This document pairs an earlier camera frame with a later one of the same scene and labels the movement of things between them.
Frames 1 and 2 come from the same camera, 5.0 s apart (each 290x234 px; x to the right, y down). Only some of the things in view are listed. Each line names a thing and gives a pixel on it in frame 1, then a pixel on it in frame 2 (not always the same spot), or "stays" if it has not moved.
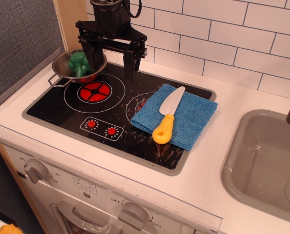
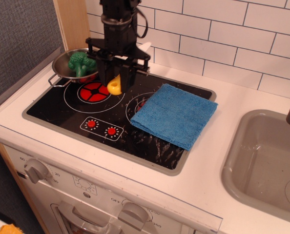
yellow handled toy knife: [162, 133] → [114, 87]
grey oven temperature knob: [134, 216] stays
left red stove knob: [91, 124] stays
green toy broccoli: [78, 62] stays
